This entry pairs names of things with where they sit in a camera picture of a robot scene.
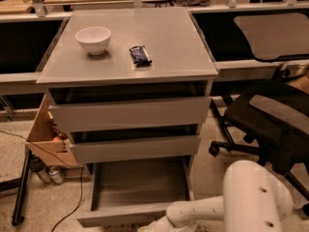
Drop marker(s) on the grey top drawer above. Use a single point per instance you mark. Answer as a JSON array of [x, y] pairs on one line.
[[117, 115]]

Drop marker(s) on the grey drawer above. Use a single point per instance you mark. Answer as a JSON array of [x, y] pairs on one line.
[[135, 191], [117, 115], [135, 144]]

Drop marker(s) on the black stand leg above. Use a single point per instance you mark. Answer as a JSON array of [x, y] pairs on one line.
[[20, 184]]

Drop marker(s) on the dark blue snack bar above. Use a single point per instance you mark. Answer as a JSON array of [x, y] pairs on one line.
[[140, 56]]

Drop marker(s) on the grey middle drawer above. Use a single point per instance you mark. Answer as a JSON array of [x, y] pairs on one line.
[[135, 144]]

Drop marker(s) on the black office chair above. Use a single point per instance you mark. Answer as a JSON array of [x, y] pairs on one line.
[[272, 114]]

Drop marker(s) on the grey bottom drawer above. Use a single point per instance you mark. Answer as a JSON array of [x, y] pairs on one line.
[[135, 191]]

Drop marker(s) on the cardboard box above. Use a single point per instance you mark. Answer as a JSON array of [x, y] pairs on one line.
[[47, 143]]

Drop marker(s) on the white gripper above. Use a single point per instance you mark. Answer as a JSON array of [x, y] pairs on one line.
[[149, 228]]

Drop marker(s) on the silver can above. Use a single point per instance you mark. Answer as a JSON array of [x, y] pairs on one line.
[[56, 175]]

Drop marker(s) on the dark bottle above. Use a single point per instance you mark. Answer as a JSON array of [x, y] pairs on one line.
[[39, 168]]

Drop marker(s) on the grey drawer cabinet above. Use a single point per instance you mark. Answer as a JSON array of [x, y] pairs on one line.
[[181, 66]]

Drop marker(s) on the white ceramic bowl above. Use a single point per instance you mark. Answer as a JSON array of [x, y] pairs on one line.
[[94, 40]]

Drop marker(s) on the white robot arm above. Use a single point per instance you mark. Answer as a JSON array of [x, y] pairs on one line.
[[253, 200]]

